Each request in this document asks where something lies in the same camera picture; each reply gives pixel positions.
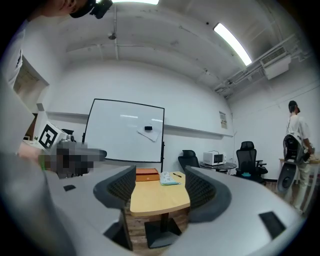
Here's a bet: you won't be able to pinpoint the long ceiling light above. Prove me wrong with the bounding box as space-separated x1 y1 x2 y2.
213 22 253 67

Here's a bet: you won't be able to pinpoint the orange flat box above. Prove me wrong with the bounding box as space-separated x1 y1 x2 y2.
135 167 161 182

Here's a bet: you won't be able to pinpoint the white wall air conditioner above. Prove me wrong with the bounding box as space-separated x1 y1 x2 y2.
259 45 293 81

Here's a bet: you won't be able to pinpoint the ceiling light panel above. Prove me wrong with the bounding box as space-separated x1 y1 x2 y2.
109 0 160 6

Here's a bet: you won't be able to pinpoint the black head-worn camera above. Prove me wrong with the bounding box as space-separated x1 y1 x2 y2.
69 0 114 20

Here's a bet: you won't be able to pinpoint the round dark side table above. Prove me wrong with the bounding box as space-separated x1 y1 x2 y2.
199 161 238 174

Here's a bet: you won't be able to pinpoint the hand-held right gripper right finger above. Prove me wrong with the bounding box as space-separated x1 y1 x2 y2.
184 165 233 224

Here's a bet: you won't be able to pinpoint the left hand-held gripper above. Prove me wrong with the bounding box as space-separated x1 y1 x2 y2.
36 120 108 179

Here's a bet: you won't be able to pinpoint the white paper sheet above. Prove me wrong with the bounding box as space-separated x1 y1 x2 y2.
136 124 161 143

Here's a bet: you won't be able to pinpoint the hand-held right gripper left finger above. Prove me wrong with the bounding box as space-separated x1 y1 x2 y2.
93 164 137 252

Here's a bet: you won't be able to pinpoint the grey rounded device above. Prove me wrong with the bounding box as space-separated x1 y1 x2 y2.
276 159 300 194

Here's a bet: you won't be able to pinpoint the white ceiling pipes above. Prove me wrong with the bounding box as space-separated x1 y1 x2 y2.
213 51 313 99

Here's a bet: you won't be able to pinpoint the person's left forearm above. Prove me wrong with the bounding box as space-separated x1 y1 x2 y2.
17 141 45 167

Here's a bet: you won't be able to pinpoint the wall poster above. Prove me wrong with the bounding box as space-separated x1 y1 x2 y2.
218 110 229 130

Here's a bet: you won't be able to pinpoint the black framed whiteboard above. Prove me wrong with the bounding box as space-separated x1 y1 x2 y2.
81 98 166 173

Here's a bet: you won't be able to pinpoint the light blue patterned pencil pouch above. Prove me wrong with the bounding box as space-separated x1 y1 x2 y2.
159 171 181 187

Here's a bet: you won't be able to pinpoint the black office chair with headrest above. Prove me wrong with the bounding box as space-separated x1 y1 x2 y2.
234 140 269 185

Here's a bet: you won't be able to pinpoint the black table pedestal base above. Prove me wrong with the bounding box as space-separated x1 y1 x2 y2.
144 211 183 249

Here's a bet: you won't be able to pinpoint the white microwave oven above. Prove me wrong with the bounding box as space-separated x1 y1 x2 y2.
202 150 227 166

